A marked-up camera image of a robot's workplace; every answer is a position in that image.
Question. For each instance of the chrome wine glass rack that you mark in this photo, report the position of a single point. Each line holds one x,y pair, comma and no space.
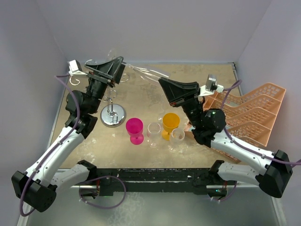
112,115

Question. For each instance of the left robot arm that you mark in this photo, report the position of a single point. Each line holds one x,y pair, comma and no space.
38,186

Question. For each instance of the clear wine glass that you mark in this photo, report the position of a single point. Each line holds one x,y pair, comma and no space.
176,141
153,134

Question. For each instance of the clear wine glass right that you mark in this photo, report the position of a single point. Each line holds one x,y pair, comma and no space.
176,141

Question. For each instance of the clear champagne flute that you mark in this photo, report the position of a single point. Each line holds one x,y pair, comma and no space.
148,73

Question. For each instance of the pink plastic wine glass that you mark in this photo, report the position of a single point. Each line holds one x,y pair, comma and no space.
134,127

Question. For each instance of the orange plastic basket rack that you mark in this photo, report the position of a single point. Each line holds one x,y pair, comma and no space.
251,117

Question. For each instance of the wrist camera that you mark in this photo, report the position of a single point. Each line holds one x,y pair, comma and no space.
75,68
211,86

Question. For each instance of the black base frame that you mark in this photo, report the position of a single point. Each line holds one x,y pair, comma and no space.
199,181

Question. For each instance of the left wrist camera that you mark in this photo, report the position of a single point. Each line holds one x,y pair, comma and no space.
75,68

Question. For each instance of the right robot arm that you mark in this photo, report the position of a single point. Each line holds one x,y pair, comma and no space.
270,171

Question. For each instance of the yellow plastic wine glass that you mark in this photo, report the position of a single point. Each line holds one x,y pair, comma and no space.
170,121

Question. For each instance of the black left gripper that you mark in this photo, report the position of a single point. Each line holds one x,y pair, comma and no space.
109,72

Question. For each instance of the clear wine glass left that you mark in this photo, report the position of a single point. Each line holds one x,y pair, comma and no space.
153,134

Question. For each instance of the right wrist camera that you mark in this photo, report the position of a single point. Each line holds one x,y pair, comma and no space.
211,86

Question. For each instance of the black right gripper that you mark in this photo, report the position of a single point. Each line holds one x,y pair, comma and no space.
177,93

